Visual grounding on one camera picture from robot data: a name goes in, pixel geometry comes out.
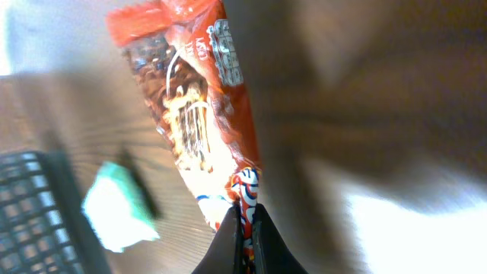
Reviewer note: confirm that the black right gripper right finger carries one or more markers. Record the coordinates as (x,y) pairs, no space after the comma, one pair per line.
(272,256)

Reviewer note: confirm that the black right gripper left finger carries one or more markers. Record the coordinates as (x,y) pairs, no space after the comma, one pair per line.
(225,253)

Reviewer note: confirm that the mint green wipes pack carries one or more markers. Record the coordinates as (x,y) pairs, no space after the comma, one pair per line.
(116,209)

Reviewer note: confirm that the red orange chocolate bar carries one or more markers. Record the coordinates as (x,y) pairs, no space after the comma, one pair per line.
(182,56)

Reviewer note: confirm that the dark grey plastic basket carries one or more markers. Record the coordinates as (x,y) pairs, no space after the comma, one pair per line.
(42,227)

